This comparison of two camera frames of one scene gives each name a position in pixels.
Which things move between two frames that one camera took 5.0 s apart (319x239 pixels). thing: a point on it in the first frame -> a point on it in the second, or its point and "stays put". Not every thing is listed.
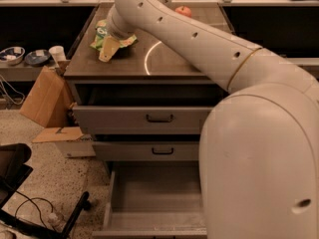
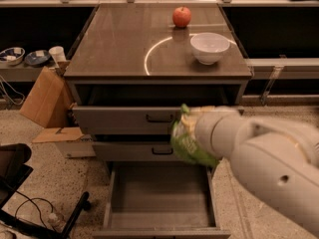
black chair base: (14, 167) stays put
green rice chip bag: (102, 33) -> (185, 142)
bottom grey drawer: (155, 200) stays put
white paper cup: (57, 53) stays put
